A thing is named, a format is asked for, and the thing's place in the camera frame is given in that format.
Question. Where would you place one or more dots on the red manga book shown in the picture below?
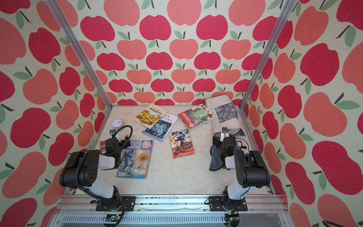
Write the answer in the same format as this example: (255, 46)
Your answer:
(181, 144)

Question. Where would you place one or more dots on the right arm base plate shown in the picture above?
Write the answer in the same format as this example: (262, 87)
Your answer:
(217, 203)

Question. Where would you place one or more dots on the aluminium frame post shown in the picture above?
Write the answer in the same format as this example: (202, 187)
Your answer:
(271, 44)
(61, 18)

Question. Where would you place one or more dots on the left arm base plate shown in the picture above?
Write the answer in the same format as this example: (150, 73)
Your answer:
(126, 203)

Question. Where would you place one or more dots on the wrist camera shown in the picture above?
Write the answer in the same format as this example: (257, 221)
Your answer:
(224, 132)
(113, 132)

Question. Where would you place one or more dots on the right aluminium frame post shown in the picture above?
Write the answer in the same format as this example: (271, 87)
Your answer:
(271, 44)

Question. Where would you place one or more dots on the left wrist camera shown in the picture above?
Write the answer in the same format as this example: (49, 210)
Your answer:
(113, 132)

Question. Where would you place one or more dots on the yellow picture book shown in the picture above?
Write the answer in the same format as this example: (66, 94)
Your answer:
(150, 116)

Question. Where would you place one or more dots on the blue science book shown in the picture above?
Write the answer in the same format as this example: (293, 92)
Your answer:
(162, 128)

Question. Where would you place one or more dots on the folded newspaper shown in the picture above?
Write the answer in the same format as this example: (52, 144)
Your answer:
(226, 115)

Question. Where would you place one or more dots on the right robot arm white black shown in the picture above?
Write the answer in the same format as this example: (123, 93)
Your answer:
(251, 171)

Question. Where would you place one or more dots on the aluminium front rail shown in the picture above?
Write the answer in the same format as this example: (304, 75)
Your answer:
(257, 210)

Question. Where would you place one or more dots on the grey microfibre cloth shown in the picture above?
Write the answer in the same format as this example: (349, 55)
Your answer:
(216, 163)

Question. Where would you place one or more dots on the red green book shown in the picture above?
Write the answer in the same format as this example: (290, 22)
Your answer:
(196, 117)

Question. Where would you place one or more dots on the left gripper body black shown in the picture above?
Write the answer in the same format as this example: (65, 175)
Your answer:
(122, 145)

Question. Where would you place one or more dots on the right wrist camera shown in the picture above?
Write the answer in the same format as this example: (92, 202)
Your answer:
(224, 132)

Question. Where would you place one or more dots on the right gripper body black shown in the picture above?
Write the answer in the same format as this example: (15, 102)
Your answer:
(217, 140)

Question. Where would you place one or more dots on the left aluminium frame post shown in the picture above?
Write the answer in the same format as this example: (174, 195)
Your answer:
(61, 18)

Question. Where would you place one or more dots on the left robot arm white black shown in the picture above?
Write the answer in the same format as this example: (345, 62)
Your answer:
(81, 171)

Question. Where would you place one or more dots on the white round tape roll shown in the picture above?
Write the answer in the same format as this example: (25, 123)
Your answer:
(117, 123)

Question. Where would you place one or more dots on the purple candy bag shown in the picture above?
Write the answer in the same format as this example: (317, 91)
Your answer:
(102, 147)

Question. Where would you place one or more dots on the blue sunflower magazine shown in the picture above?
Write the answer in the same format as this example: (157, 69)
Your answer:
(135, 160)

